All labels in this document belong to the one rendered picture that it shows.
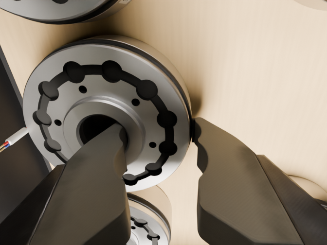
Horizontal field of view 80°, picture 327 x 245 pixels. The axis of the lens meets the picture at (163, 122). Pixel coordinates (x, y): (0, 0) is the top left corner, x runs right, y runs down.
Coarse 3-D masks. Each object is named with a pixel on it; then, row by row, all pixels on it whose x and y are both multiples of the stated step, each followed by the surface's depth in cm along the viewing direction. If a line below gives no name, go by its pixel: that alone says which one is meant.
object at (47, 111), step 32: (64, 64) 10; (96, 64) 10; (128, 64) 10; (32, 96) 11; (64, 96) 11; (128, 96) 11; (160, 96) 10; (32, 128) 12; (160, 128) 11; (64, 160) 13; (160, 160) 13
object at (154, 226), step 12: (132, 204) 15; (132, 216) 16; (144, 216) 15; (156, 216) 16; (132, 228) 16; (144, 228) 16; (156, 228) 16; (144, 240) 17; (156, 240) 17; (168, 240) 17
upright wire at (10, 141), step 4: (24, 128) 12; (16, 132) 12; (20, 132) 12; (24, 132) 12; (12, 136) 12; (16, 136) 12; (20, 136) 12; (8, 140) 11; (12, 140) 11; (16, 140) 12; (4, 144) 11; (8, 144) 11; (4, 148) 11
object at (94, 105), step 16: (96, 96) 11; (80, 112) 11; (96, 112) 11; (112, 112) 10; (128, 112) 10; (64, 128) 11; (80, 128) 12; (128, 128) 11; (144, 128) 11; (80, 144) 12; (128, 144) 12; (144, 144) 12; (128, 160) 12
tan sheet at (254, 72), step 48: (144, 0) 11; (192, 0) 11; (240, 0) 11; (288, 0) 10; (48, 48) 13; (192, 48) 12; (240, 48) 12; (288, 48) 12; (192, 96) 14; (240, 96) 13; (288, 96) 13; (192, 144) 16; (288, 144) 15; (192, 192) 18; (192, 240) 22
